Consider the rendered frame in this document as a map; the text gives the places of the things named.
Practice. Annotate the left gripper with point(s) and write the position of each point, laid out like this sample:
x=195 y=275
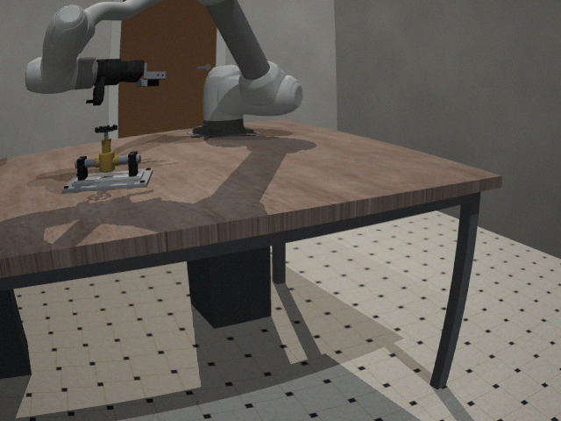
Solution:
x=111 y=72

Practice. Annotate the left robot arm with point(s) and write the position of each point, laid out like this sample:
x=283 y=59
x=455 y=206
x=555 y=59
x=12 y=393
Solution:
x=255 y=87

